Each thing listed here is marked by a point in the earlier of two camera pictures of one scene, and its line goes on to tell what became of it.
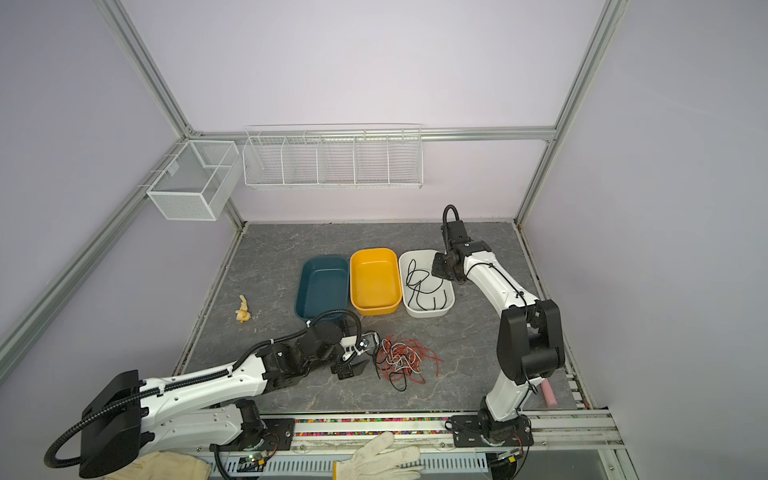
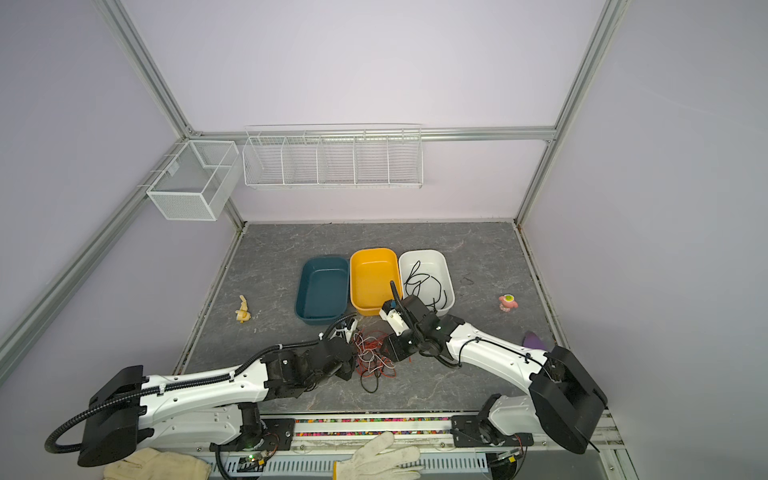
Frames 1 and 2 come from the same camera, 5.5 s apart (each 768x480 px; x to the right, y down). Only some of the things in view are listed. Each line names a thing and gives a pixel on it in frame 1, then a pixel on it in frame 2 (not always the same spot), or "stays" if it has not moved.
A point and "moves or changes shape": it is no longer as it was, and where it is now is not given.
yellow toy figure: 243,314 stays
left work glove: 165,465 stays
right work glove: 371,463 stays
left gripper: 347,369 → 346,372
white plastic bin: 424,294 stays
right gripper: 438,270 → 395,351
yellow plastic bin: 375,281 stays
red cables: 399,358 moves or changes shape
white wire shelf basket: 339,156 stays
